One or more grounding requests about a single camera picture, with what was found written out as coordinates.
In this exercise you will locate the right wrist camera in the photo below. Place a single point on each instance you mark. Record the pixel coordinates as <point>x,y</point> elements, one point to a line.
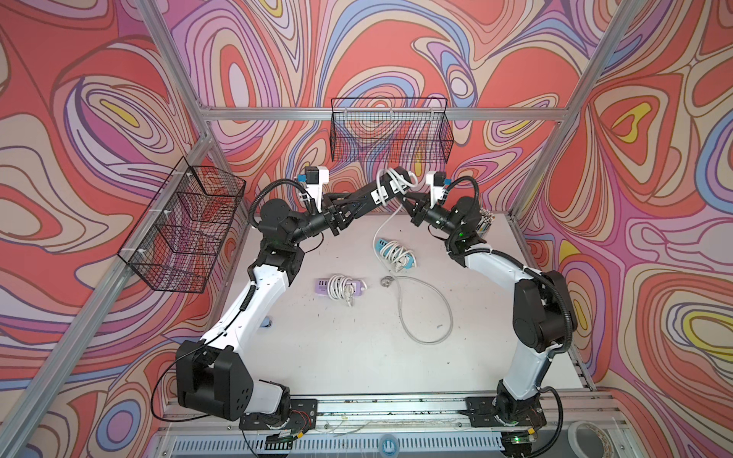
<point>438,184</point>

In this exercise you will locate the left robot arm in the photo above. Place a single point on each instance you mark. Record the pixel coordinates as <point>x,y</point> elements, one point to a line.
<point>212,377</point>

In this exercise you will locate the metal cup of pens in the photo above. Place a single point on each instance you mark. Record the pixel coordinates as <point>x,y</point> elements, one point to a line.
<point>485,222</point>

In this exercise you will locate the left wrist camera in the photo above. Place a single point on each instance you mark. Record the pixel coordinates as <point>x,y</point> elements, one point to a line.
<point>314,178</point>

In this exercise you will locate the black power strip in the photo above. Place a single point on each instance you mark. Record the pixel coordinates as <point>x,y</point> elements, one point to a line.
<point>392,182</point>

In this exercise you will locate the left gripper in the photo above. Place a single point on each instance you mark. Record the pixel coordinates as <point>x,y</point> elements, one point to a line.
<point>331,215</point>

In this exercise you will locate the black wire basket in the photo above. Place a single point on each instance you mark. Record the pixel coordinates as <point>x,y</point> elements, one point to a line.
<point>386,130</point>
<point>192,214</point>

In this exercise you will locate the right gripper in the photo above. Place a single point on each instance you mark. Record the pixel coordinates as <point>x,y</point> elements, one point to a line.
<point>416,213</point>

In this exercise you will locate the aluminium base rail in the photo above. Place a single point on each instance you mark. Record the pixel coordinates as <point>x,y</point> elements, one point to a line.
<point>579,423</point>

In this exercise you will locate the black wire basket left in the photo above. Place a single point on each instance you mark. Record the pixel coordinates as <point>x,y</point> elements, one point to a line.
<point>192,214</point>

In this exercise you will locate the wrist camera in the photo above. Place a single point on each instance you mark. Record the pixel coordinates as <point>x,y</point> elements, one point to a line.
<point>314,178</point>
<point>438,184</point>

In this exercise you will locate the purple power strip with cord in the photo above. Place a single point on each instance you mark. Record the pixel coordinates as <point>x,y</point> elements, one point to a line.
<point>341,288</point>

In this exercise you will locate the blue power strip with cord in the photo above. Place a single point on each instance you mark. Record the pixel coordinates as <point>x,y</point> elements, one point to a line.
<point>397,257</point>

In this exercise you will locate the black wire basket back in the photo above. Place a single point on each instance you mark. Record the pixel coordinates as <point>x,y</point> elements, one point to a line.
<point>386,130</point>

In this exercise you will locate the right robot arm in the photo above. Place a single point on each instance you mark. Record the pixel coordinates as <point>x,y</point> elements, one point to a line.
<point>542,318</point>

